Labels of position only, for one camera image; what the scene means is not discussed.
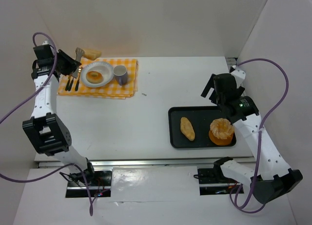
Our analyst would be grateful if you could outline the metal bread tongs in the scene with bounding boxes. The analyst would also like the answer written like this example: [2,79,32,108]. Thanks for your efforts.
[71,47,85,78]

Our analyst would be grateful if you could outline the long golden bread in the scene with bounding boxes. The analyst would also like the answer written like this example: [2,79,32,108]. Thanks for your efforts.
[83,49,101,61]
[180,117,195,141]

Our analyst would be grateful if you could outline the glazed ring bagel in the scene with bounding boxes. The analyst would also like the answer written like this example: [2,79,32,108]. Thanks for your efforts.
[86,71,103,84]

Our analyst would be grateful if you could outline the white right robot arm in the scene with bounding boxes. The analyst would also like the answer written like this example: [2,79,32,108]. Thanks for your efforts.
[201,73,303,205]

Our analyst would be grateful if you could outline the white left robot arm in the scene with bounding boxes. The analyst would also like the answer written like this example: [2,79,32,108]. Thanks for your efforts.
[22,43,95,185]

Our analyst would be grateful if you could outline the yellow checkered cloth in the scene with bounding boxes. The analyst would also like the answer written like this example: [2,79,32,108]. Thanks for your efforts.
[58,58,138,99]

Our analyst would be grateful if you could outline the black plastic tray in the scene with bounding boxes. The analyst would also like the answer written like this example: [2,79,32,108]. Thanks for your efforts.
[168,106,236,150]

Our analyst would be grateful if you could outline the sugared flower pastry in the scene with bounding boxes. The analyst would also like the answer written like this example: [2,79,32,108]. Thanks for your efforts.
[210,118,234,140]

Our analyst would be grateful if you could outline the white blue-rimmed plate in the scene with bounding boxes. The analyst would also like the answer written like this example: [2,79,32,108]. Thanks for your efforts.
[80,61,114,88]

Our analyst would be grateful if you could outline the orange round bun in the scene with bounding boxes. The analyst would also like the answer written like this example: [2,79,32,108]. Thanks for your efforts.
[209,130,234,146]

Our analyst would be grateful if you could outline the purple ceramic mug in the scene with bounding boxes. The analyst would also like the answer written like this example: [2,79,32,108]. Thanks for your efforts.
[113,65,128,86]

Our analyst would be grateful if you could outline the gold spoon black handle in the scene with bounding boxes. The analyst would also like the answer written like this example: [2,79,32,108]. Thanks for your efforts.
[75,67,83,91]

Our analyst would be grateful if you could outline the black handled fork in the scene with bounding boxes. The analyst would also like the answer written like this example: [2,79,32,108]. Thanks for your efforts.
[67,77,74,91]

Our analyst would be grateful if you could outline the black handled knife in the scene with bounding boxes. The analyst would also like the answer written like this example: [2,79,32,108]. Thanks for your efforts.
[65,75,71,91]

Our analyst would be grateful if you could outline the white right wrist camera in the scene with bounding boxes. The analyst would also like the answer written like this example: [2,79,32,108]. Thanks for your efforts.
[230,65,246,88]

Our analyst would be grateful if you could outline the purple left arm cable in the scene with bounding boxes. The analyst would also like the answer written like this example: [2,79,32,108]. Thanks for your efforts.
[0,32,110,217]

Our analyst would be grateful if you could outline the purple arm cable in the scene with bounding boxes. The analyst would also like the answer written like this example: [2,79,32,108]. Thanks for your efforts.
[0,32,110,217]
[229,58,290,214]

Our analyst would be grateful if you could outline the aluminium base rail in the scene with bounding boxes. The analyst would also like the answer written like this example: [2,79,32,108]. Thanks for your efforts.
[37,157,255,167]

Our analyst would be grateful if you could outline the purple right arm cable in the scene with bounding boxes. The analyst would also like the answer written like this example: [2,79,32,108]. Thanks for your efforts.
[229,58,290,214]

